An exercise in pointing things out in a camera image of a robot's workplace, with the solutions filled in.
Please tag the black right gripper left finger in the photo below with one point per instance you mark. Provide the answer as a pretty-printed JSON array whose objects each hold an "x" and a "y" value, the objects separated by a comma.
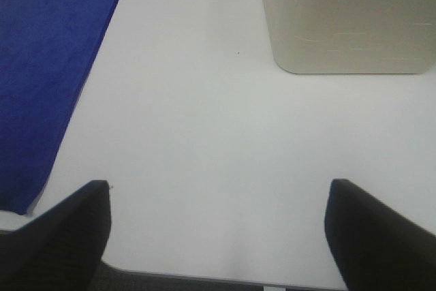
[{"x": 62, "y": 248}]

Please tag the beige storage bin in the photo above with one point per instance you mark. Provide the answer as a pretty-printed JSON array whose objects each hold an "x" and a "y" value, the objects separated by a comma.
[{"x": 352, "y": 36}]

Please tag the blue microfiber towel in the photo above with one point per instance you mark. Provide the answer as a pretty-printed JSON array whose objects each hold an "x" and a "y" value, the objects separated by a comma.
[{"x": 47, "y": 51}]

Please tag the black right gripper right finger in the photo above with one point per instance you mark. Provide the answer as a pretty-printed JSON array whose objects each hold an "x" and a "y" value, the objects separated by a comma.
[{"x": 373, "y": 246}]

